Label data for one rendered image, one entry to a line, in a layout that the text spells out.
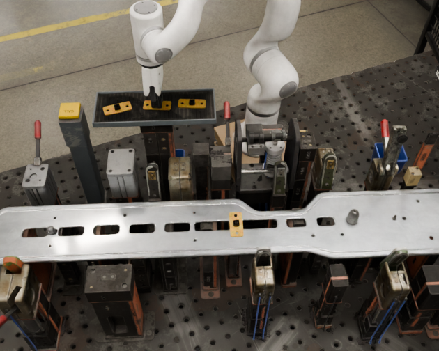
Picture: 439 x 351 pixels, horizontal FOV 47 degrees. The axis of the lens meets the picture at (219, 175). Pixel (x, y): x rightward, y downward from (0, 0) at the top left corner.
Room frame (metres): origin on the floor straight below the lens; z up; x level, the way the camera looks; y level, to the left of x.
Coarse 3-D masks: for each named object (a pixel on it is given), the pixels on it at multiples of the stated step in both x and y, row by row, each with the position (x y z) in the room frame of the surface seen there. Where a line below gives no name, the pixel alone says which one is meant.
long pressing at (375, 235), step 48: (336, 192) 0.93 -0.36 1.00; (384, 192) 0.93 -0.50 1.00; (432, 192) 0.94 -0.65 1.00; (0, 240) 0.75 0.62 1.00; (48, 240) 0.75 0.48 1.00; (96, 240) 0.76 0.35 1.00; (144, 240) 0.76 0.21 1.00; (192, 240) 0.76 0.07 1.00; (240, 240) 0.76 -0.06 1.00; (288, 240) 0.76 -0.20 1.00; (336, 240) 0.76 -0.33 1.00; (384, 240) 0.77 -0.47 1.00; (432, 240) 0.77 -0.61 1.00
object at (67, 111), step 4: (64, 104) 1.14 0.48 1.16; (68, 104) 1.14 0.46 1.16; (72, 104) 1.14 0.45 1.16; (76, 104) 1.14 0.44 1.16; (80, 104) 1.15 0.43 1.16; (60, 108) 1.13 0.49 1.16; (64, 108) 1.13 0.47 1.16; (68, 108) 1.13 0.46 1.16; (72, 108) 1.13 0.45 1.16; (76, 108) 1.13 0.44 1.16; (60, 112) 1.11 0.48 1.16; (64, 112) 1.11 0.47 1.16; (68, 112) 1.11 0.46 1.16; (72, 112) 1.11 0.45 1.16; (76, 112) 1.11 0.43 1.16; (60, 116) 1.09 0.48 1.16; (64, 116) 1.09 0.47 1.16; (68, 116) 1.09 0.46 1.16; (72, 116) 1.09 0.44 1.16; (76, 116) 1.09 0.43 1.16
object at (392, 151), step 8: (392, 128) 1.01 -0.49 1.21; (400, 128) 1.00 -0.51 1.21; (392, 136) 0.99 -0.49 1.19; (400, 136) 0.97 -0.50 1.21; (392, 144) 0.99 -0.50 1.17; (400, 144) 0.99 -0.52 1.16; (392, 152) 0.99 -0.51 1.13; (384, 160) 0.98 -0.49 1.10; (392, 160) 0.99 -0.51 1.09; (384, 168) 0.97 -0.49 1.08; (392, 168) 0.97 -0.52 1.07
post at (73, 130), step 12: (60, 120) 1.09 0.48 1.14; (72, 120) 1.09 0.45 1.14; (84, 120) 1.13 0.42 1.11; (72, 132) 1.09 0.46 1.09; (84, 132) 1.09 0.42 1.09; (72, 144) 1.09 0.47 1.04; (84, 144) 1.09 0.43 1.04; (72, 156) 1.09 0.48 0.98; (84, 156) 1.09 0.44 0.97; (84, 168) 1.09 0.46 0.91; (96, 168) 1.13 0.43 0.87; (84, 180) 1.09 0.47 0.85; (96, 180) 1.09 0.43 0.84; (84, 192) 1.09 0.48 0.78; (96, 192) 1.09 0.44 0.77
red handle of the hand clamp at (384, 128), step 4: (384, 120) 1.10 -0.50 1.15; (380, 124) 1.10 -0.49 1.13; (384, 124) 1.09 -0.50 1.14; (384, 128) 1.08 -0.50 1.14; (388, 128) 1.08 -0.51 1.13; (384, 132) 1.07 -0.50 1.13; (388, 132) 1.07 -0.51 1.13; (384, 136) 1.06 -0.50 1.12; (388, 136) 1.06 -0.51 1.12; (384, 140) 1.05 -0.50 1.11; (384, 144) 1.04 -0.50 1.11; (384, 148) 1.03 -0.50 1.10; (384, 152) 1.02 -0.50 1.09; (388, 164) 0.99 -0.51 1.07; (388, 168) 0.98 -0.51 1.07
